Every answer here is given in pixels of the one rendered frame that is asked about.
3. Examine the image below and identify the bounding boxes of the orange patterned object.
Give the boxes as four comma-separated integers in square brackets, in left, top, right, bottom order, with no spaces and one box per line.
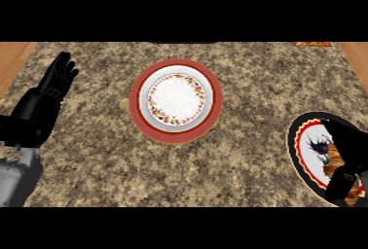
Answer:
[294,41,334,48]

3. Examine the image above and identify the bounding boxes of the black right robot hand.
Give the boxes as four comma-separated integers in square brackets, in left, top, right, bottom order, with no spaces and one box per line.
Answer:
[319,118,368,202]

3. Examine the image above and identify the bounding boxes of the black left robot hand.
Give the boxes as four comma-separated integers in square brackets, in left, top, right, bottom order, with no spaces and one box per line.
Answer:
[0,51,80,149]

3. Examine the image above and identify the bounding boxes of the brown croissant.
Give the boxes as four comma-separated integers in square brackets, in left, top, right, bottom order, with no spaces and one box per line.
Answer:
[322,141,362,208]

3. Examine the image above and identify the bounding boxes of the white floral rimmed plate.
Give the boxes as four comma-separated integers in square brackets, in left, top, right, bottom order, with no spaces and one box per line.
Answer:
[137,64,216,133]

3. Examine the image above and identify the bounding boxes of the red round placemat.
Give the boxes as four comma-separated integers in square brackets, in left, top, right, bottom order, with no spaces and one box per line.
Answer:
[129,58,225,145]

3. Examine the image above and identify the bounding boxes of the black rimmed white plate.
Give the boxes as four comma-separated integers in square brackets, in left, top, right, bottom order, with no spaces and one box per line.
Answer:
[287,111,368,208]

